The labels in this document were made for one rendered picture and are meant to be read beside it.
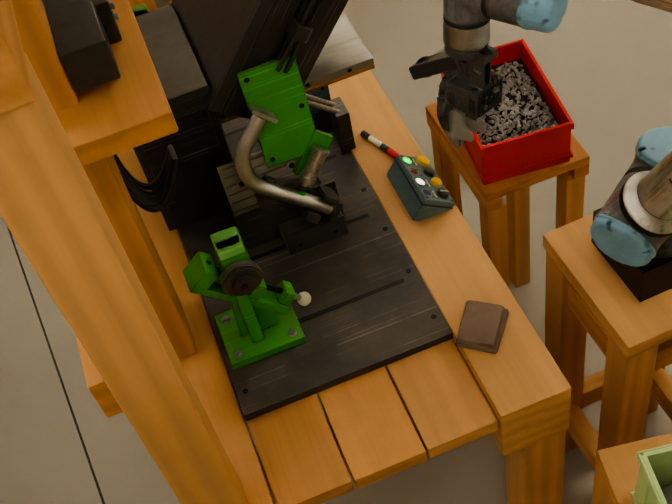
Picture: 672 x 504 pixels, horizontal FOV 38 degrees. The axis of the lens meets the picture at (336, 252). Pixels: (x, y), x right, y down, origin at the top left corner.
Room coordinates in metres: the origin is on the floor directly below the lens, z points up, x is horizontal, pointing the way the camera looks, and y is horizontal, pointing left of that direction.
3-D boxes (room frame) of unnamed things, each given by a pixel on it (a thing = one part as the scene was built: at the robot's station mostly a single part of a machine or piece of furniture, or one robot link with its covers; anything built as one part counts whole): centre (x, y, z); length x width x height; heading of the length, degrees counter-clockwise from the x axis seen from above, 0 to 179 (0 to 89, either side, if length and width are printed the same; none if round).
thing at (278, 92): (1.50, 0.05, 1.17); 0.13 x 0.12 x 0.20; 10
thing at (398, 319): (1.56, 0.12, 0.89); 1.10 x 0.42 x 0.02; 10
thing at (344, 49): (1.66, 0.04, 1.11); 0.39 x 0.16 x 0.03; 100
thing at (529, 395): (1.61, -0.16, 0.82); 1.50 x 0.14 x 0.15; 10
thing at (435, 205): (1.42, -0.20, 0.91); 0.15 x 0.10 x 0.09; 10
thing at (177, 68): (1.64, 0.27, 1.07); 0.30 x 0.18 x 0.34; 10
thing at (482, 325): (1.04, -0.23, 0.91); 0.10 x 0.08 x 0.03; 150
